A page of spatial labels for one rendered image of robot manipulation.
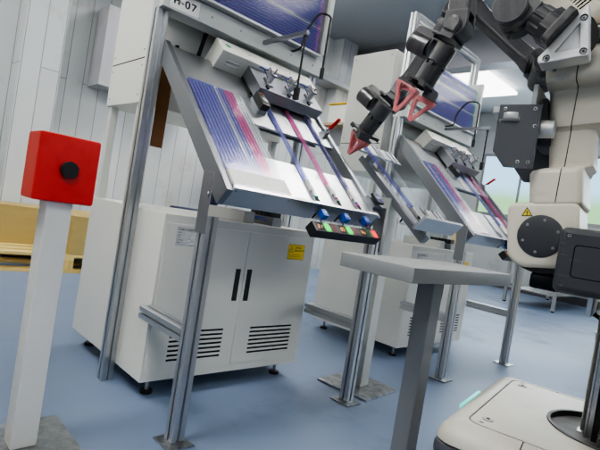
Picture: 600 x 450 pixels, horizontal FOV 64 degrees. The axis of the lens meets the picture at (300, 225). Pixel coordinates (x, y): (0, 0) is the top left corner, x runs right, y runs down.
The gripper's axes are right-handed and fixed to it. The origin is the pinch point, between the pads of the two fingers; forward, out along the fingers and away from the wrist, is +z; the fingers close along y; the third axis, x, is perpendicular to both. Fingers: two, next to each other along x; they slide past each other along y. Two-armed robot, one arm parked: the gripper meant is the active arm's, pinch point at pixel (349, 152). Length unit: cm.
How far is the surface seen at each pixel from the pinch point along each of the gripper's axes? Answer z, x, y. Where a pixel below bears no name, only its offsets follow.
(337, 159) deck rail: 13.0, -19.6, -20.0
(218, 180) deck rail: 18, 8, 48
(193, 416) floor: 84, 44, 34
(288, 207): 19.1, 12.9, 22.2
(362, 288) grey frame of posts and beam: 39, 27, -23
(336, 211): 16.5, 12.9, 2.0
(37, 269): 48, 18, 86
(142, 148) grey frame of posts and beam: 40, -35, 49
